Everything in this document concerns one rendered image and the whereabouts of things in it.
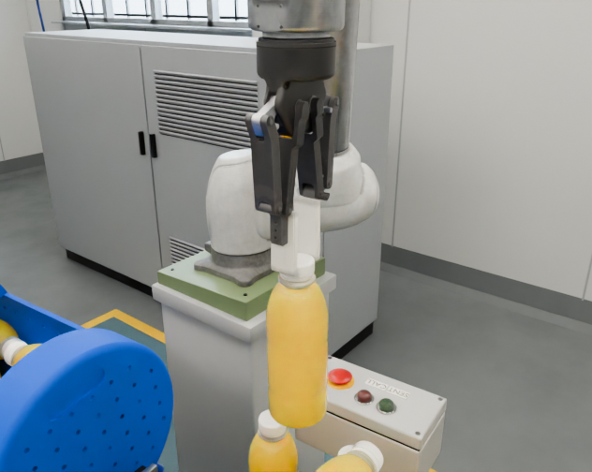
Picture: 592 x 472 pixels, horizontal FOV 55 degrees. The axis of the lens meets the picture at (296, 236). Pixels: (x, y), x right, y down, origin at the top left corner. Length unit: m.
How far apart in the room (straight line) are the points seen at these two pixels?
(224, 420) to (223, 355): 0.19
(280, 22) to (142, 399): 0.55
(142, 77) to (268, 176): 2.45
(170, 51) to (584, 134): 2.02
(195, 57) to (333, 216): 1.52
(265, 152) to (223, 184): 0.73
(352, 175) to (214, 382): 0.58
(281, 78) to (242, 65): 1.93
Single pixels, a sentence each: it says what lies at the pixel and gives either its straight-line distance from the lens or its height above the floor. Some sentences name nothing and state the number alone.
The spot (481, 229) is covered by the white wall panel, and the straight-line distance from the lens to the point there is 3.45.
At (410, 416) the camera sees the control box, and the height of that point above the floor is 1.10.
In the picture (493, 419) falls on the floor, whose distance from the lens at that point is 2.65.
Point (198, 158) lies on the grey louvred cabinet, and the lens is 2.75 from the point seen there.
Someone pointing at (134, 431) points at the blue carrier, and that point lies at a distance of 0.87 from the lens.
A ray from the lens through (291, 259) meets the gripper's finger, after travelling 0.59.
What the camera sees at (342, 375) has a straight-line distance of 0.88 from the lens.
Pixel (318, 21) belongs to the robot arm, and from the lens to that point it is 0.52.
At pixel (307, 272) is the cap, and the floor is 1.36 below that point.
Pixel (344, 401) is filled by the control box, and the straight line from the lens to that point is 0.85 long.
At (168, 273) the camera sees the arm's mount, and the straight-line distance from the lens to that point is 1.38.
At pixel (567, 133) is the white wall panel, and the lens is 3.19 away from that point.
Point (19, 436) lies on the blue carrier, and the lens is 0.74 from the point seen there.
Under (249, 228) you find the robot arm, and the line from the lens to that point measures 1.26.
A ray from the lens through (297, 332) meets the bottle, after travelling 0.62.
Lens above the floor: 1.63
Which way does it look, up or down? 23 degrees down
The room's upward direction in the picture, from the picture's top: straight up
